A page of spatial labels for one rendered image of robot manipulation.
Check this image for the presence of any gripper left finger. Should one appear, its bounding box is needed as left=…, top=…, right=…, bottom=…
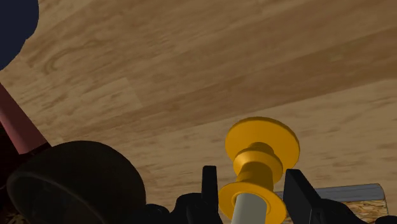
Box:
left=169, top=165, right=225, bottom=224

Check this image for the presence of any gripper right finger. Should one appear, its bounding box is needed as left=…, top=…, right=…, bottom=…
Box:
left=282, top=168, right=397, bottom=224

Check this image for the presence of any yellow candlestick with white candle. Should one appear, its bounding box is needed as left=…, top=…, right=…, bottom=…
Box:
left=218, top=116, right=301, bottom=224

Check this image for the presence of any grey block with patterned side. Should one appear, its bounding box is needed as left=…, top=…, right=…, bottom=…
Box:
left=274, top=183, right=389, bottom=224

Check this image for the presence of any black round bowl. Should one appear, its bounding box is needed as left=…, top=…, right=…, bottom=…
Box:
left=6, top=141, right=147, bottom=224

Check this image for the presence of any pink red bar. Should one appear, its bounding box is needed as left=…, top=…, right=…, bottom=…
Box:
left=0, top=81, right=48, bottom=155

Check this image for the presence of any dark blue rounded object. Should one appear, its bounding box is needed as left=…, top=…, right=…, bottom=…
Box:
left=0, top=0, right=40, bottom=71

